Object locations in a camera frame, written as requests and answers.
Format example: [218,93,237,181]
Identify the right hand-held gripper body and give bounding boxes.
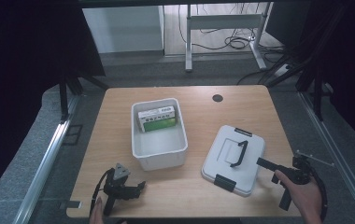
[271,150,335,212]

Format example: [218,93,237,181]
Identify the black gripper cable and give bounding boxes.
[89,168,115,217]
[305,161,329,222]

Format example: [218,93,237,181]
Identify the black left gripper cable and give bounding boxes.
[89,168,115,217]

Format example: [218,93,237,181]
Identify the white cabinet panel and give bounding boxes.
[81,5,165,54]

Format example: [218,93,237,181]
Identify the person's right hand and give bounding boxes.
[274,169,323,224]

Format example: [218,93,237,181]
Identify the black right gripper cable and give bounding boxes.
[305,161,329,222]

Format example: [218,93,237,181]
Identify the black floor cables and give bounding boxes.
[177,3,287,63]

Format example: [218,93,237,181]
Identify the green and white medicine box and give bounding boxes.
[137,105,178,133]

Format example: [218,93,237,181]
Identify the white metal desk frame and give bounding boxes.
[184,2,275,73]

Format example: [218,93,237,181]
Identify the white power strip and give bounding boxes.
[272,63,292,78]

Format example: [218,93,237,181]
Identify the black stand legs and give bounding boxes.
[58,72,110,123]

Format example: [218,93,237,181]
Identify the person's left hand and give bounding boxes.
[89,196,105,224]

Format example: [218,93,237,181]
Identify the black tripod legs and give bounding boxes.
[258,0,335,123]

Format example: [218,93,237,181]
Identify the white lid with black handle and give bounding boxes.
[201,124,266,198]

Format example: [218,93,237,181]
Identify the white plastic storage bin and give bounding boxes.
[130,97,189,172]

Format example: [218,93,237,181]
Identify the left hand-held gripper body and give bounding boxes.
[103,162,140,217]

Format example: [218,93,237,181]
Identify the aluminium floor rail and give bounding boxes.
[12,92,81,224]
[297,91,355,224]

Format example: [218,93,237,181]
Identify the dark curtain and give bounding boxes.
[0,0,107,206]

